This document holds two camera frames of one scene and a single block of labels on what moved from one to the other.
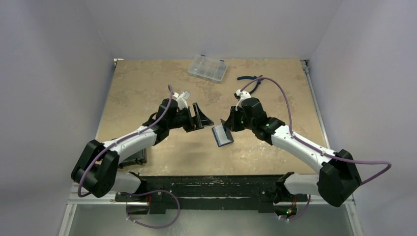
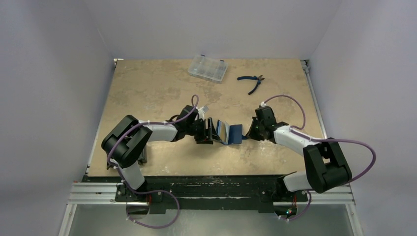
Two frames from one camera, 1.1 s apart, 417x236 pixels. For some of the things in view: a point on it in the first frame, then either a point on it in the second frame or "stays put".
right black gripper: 230,118 → 254,128
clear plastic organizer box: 207,68 stays put
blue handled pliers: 251,77 stays put
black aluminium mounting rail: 205,192 stays put
